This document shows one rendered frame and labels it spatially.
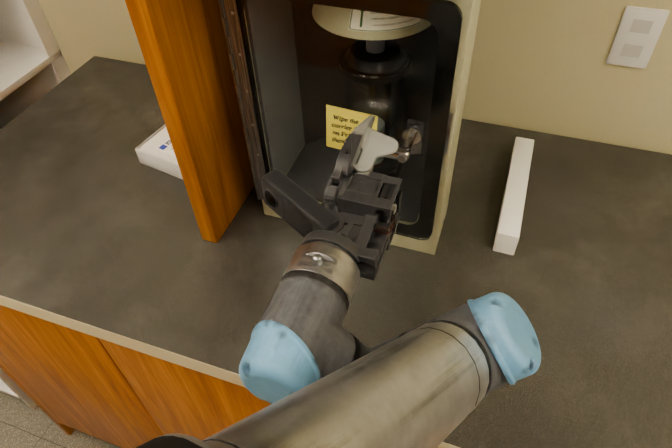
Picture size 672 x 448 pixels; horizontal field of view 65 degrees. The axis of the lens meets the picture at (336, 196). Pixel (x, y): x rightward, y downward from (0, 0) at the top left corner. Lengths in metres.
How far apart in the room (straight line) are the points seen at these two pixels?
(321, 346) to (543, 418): 0.40
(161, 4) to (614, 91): 0.86
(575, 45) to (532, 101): 0.15
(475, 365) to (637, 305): 0.56
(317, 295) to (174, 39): 0.41
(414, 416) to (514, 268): 0.62
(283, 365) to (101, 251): 0.61
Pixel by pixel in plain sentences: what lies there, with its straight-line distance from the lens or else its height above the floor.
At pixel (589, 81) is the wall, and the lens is 1.19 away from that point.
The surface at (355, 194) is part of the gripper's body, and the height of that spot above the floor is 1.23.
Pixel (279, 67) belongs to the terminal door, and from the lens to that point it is 0.75.
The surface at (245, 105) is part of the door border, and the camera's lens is 0.82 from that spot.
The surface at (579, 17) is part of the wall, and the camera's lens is 1.12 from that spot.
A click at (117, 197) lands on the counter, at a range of 1.12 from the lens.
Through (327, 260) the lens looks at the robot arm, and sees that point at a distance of 0.54.
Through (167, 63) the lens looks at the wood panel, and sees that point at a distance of 0.75.
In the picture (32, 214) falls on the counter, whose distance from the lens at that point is 1.16.
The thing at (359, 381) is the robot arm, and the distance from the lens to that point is 0.33.
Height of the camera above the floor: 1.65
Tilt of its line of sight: 45 degrees down
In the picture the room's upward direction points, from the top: 3 degrees counter-clockwise
